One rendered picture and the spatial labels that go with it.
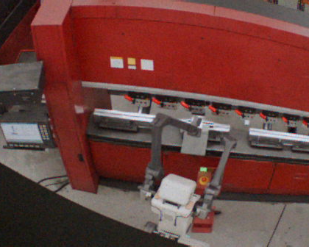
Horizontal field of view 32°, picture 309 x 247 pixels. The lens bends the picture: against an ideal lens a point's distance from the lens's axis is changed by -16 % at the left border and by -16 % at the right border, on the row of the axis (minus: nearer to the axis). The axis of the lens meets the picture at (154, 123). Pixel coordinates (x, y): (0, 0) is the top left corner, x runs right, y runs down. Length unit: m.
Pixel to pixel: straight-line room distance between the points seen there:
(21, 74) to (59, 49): 0.32
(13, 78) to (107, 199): 2.01
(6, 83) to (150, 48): 1.06
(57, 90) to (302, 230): 2.72
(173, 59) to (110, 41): 0.44
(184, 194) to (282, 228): 1.71
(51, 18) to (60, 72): 0.54
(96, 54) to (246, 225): 2.19
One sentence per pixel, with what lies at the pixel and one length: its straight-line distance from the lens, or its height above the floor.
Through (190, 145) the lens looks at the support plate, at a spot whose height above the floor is 1.00.
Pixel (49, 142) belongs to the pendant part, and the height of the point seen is 1.33.
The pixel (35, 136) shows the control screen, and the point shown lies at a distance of 4.27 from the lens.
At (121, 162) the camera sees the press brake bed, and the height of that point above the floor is 0.50.
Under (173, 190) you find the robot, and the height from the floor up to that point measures 1.36.
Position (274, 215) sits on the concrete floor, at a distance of 5.46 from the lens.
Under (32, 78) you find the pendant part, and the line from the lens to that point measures 3.89.
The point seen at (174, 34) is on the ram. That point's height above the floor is 2.02.
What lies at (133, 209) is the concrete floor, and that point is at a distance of 5.45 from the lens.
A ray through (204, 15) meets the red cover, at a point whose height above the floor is 2.28.
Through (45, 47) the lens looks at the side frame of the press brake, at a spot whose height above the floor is 2.05.
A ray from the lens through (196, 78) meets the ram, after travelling 4.21.
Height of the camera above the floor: 4.89
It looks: 56 degrees down
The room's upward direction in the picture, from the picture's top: 3 degrees counter-clockwise
